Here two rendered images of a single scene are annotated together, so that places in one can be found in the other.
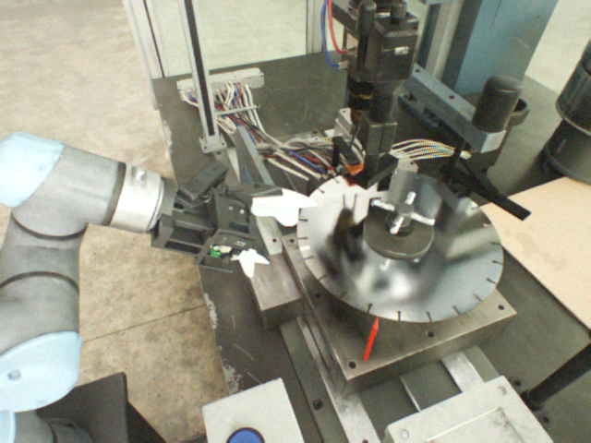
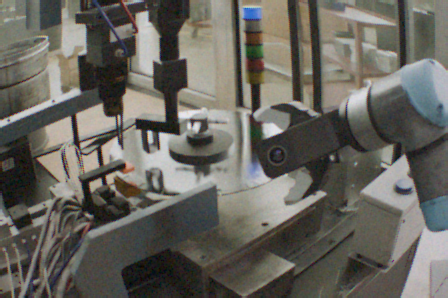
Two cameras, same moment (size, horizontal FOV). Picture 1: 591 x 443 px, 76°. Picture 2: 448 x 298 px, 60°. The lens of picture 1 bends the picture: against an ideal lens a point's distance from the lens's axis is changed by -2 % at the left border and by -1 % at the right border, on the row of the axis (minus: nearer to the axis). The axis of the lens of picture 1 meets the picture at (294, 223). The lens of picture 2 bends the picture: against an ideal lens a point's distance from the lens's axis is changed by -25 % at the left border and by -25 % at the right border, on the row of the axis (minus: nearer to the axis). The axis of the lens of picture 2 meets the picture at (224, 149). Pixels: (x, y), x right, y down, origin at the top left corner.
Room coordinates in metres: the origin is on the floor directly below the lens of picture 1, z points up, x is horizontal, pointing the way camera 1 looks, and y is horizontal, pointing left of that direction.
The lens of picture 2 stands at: (0.66, 0.58, 1.31)
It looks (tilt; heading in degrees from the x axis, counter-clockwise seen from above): 25 degrees down; 250
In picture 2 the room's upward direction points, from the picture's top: 2 degrees counter-clockwise
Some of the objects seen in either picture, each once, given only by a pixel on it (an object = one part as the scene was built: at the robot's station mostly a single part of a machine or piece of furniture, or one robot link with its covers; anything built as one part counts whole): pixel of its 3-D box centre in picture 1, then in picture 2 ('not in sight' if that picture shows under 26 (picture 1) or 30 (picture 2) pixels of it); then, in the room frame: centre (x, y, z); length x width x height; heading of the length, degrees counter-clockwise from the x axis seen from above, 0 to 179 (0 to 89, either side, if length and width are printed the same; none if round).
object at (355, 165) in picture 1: (345, 163); (107, 186); (0.61, -0.10, 0.95); 0.10 x 0.03 x 0.07; 20
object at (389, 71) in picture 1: (384, 86); (168, 31); (0.48, -0.12, 1.17); 0.06 x 0.05 x 0.20; 11
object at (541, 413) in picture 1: (533, 399); not in sight; (0.22, -0.39, 0.76); 0.09 x 0.03 x 0.03; 20
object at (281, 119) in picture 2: (286, 209); (285, 112); (0.36, 0.01, 1.06); 0.09 x 0.06 x 0.03; 103
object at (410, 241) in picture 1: (399, 226); (200, 138); (0.42, -0.17, 0.96); 0.11 x 0.11 x 0.03
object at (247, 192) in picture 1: (249, 200); (295, 120); (0.37, 0.06, 1.07); 0.09 x 0.02 x 0.05; 103
